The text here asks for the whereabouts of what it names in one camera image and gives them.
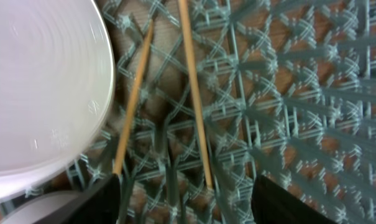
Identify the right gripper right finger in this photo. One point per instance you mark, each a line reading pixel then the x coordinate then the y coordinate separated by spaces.
pixel 272 204

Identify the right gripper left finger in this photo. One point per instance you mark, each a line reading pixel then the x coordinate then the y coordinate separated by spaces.
pixel 99 204

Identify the grey bowl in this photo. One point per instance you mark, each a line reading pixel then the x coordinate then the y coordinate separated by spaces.
pixel 40 207

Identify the large white plate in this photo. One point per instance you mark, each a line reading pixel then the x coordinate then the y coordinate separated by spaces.
pixel 57 80

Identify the grey dishwasher rack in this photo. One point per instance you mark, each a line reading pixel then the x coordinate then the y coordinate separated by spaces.
pixel 288 91

